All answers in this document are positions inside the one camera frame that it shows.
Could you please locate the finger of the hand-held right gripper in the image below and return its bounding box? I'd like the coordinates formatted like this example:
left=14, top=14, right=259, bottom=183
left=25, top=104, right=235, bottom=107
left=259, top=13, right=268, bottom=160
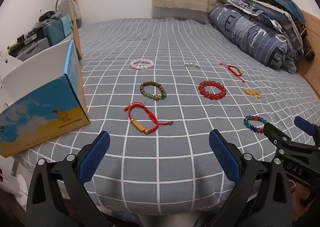
left=264, top=122, right=320, bottom=165
left=294, top=116, right=320, bottom=146

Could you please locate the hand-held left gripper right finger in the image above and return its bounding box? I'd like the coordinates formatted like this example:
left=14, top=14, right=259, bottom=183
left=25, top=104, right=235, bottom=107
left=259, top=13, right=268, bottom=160
left=207, top=129, right=293, bottom=227

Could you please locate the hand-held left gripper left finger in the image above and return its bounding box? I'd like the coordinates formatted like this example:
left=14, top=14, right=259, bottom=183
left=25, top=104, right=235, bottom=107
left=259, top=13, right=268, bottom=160
left=26, top=131, right=140, bottom=227

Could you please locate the red cord bracelet slim gold tube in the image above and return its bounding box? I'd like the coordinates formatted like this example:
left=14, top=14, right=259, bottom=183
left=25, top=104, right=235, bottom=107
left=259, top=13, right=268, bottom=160
left=219, top=63, right=247, bottom=83

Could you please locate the wooden headboard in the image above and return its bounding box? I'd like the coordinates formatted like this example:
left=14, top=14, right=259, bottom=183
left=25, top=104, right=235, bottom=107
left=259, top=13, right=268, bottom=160
left=297, top=10, right=320, bottom=108

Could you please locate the blue and yellow cardboard box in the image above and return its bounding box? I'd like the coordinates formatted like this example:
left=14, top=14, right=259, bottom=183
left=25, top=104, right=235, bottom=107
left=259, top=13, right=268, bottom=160
left=0, top=39, right=90, bottom=158

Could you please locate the stack of pillows and clothes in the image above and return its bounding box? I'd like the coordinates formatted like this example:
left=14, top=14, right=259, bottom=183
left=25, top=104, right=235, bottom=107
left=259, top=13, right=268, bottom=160
left=240, top=0, right=316, bottom=62

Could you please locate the blue grey folded quilt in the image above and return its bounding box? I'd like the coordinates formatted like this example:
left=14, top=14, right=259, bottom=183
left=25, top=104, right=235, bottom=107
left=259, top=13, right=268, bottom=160
left=208, top=4, right=304, bottom=75

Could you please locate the blue grey patterned pillow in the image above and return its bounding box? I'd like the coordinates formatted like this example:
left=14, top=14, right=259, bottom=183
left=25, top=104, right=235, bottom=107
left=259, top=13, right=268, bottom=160
left=219, top=0, right=304, bottom=54

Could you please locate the dark blue folded cloth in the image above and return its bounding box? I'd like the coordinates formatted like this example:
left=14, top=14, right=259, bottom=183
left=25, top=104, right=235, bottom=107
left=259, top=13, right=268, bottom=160
left=271, top=0, right=307, bottom=25

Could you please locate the grey suitcase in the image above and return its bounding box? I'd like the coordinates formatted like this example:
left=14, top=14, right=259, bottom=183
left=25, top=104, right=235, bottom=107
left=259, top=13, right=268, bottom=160
left=9, top=37, right=49, bottom=62

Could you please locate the grey checked bed sheet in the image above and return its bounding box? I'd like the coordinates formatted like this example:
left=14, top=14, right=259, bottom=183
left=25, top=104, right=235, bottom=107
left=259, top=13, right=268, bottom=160
left=14, top=17, right=320, bottom=216

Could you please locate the multicoloured bead bracelet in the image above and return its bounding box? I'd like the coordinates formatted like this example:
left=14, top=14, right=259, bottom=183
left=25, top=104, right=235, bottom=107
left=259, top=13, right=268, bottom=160
left=244, top=115, right=267, bottom=135

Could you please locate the yellow bead bracelet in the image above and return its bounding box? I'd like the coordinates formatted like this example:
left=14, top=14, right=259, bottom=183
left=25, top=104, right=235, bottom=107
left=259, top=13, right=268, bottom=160
left=244, top=88, right=262, bottom=100

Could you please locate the red cord bracelet wide gold bar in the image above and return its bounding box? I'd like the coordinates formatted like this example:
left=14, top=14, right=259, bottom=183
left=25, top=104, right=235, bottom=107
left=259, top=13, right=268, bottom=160
left=123, top=102, right=174, bottom=135

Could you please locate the red bead bracelet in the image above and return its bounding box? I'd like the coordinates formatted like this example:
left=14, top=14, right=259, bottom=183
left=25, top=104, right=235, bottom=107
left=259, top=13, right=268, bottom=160
left=198, top=80, right=227, bottom=100

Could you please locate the brown and green bead bracelet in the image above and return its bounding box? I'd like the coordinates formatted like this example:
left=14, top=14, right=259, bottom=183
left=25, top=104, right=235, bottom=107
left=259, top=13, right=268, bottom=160
left=140, top=81, right=167, bottom=101

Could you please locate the white bead bracelet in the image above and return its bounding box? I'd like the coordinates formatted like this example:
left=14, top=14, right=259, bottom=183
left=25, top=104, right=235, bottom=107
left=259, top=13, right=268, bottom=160
left=129, top=59, right=154, bottom=70

